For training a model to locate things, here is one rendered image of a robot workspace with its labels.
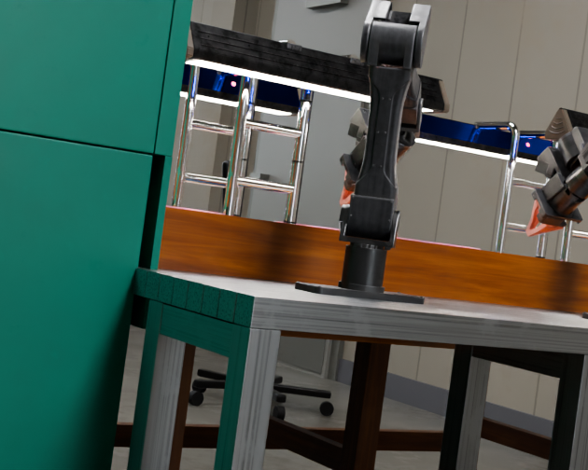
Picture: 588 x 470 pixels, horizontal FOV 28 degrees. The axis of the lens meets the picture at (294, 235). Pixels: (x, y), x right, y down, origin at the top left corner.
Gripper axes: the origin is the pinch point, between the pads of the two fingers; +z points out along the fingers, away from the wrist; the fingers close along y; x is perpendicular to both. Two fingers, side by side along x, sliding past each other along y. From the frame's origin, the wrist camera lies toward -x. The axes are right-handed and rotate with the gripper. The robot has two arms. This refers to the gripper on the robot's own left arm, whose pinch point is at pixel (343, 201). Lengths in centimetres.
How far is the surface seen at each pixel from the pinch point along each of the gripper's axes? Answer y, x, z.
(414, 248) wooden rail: -6.2, 14.8, -6.9
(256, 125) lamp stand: 2.2, -32.3, 15.6
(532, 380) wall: -230, -80, 173
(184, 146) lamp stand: 6, -44, 37
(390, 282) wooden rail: -2.0, 19.6, -2.7
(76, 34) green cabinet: 62, 0, -25
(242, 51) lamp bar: 17.6, -28.7, -5.4
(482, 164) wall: -228, -181, 151
